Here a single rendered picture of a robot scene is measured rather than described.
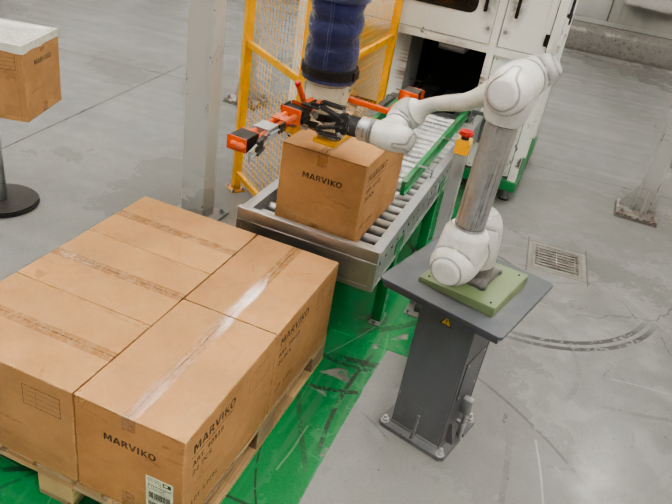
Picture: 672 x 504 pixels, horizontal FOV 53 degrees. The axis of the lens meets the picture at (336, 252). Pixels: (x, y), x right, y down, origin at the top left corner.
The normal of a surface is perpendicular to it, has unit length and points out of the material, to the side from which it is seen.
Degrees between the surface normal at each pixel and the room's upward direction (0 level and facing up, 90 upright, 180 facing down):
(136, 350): 0
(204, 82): 90
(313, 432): 0
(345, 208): 90
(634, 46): 90
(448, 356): 90
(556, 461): 0
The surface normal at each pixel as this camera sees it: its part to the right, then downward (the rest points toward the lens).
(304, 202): -0.38, 0.42
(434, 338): -0.59, 0.33
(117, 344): 0.15, -0.85
